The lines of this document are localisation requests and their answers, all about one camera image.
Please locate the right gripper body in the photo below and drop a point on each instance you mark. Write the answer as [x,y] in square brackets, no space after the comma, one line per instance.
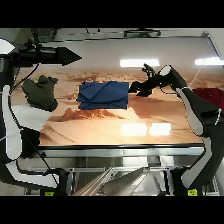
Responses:
[142,88]

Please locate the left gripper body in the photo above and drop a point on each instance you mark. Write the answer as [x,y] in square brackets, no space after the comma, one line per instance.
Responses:
[43,55]

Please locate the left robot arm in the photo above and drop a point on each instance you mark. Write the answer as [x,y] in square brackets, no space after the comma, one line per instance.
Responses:
[12,140]

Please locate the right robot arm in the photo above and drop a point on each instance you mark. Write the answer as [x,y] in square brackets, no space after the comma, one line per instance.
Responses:
[196,110]

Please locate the dark green garment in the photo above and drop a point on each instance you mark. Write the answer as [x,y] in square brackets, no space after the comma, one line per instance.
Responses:
[40,94]

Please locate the blue garment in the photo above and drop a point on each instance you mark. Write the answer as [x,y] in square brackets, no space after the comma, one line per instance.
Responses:
[103,95]

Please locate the white garment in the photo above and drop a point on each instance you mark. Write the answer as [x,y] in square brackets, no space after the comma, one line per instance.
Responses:
[31,117]

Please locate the red garment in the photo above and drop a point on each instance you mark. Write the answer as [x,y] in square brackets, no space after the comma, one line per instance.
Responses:
[210,96]

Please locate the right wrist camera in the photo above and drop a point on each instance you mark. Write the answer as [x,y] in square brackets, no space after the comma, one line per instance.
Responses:
[149,70]

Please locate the silver frame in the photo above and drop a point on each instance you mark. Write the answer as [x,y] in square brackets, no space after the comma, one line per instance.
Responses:
[126,180]

